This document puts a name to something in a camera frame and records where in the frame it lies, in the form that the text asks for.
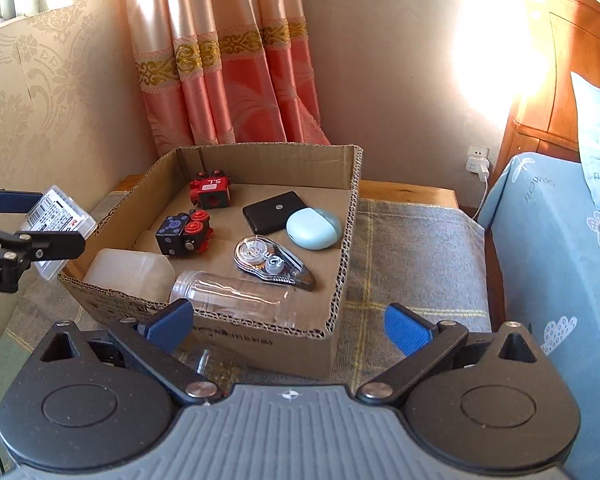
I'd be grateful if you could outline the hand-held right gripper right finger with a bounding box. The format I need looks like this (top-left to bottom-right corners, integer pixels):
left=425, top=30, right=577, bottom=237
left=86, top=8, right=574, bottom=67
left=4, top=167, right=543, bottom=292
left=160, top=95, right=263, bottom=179
left=355, top=302, right=551, bottom=409

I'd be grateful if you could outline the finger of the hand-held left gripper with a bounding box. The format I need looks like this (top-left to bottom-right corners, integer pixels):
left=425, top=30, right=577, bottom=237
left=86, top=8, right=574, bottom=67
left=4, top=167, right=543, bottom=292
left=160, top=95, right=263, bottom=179
left=0, top=180, right=46, bottom=217
left=0, top=224, right=87, bottom=294

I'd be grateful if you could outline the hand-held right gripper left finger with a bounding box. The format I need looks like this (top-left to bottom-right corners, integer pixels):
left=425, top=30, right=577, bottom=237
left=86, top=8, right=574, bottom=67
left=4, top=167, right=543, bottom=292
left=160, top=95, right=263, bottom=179
left=40, top=297, right=226, bottom=406

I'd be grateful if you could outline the clear labelled plastic case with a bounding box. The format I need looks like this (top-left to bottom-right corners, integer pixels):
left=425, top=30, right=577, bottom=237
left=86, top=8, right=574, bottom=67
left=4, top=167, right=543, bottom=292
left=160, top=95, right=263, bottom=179
left=22, top=185, right=98, bottom=281

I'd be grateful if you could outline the translucent white plastic container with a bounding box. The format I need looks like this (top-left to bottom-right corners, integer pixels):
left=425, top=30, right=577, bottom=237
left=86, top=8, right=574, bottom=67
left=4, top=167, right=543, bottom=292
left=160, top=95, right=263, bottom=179
left=82, top=248, right=177, bottom=306

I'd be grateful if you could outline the clear plastic bottle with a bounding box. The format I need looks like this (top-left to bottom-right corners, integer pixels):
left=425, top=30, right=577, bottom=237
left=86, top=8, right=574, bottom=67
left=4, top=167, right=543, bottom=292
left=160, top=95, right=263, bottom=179
left=169, top=270, right=301, bottom=333

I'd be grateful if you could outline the cardboard box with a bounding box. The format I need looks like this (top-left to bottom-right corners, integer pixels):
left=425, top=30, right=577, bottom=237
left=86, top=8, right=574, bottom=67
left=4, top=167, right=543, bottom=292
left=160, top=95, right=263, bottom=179
left=57, top=144, right=365, bottom=380

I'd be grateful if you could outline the clear correction tape dispenser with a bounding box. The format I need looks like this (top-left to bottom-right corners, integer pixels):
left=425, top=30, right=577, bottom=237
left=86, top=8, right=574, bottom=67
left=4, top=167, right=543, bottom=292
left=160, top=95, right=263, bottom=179
left=233, top=236, right=317, bottom=292

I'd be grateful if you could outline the light blue earbud case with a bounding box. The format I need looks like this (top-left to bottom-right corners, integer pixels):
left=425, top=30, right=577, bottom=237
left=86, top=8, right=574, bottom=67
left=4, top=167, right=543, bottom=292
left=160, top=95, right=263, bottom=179
left=286, top=207, right=343, bottom=251

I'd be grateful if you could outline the red toy robot block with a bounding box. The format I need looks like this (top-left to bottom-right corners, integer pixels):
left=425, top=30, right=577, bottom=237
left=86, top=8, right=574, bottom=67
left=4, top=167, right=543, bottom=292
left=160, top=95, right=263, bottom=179
left=188, top=166, right=234, bottom=209

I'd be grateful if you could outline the black rectangular case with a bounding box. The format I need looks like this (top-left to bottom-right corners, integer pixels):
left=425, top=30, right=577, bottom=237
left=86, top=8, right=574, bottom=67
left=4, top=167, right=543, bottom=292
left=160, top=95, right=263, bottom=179
left=242, top=191, right=306, bottom=235

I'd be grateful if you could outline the blue floral bed sheet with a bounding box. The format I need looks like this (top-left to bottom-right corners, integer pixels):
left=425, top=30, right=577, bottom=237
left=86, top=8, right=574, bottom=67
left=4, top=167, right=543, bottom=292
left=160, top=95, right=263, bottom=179
left=477, top=152, right=600, bottom=480

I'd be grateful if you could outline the pink curtain with gold trim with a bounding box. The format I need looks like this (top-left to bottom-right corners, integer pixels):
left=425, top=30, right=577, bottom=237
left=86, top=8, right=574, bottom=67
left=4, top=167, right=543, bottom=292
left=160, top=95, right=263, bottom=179
left=121, top=0, right=331, bottom=158

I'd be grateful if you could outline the wooden bed headboard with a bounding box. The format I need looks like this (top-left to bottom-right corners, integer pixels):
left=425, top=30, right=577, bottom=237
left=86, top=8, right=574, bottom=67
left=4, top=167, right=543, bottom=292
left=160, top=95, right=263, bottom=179
left=500, top=0, right=600, bottom=163

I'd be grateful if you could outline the white charger cable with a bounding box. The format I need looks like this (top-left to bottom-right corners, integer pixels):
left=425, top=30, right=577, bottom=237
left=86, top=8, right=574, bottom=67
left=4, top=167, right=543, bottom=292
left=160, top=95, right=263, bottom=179
left=472, top=177, right=489, bottom=222

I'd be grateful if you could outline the white wall socket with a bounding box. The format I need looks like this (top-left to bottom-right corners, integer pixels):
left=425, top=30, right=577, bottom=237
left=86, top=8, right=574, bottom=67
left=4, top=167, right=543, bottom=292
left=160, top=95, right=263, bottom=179
left=466, top=144, right=491, bottom=171

